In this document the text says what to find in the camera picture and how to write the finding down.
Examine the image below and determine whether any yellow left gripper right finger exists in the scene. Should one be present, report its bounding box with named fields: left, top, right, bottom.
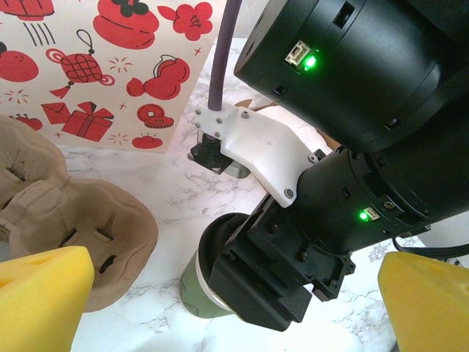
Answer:
left=378, top=252, right=469, bottom=352

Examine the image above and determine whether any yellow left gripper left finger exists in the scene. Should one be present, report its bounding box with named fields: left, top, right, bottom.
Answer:
left=0, top=245, right=95, bottom=352

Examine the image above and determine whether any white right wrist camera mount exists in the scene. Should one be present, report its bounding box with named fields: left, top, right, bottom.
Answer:
left=187, top=102, right=320, bottom=210

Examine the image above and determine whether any red printed paper gift bag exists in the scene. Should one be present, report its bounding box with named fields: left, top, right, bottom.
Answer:
left=0, top=0, right=231, bottom=155

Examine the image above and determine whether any thin black right gripper cable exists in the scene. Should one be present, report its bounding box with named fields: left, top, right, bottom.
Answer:
left=391, top=236, right=469, bottom=263

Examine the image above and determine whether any brown pulp cup carrier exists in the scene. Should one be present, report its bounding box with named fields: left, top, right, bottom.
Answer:
left=0, top=115, right=159, bottom=313

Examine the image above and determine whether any green paper coffee cup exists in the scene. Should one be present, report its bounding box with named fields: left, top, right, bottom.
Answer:
left=178, top=212, right=254, bottom=320

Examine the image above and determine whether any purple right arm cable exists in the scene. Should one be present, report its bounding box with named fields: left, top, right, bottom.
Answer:
left=207, top=0, right=243, bottom=110

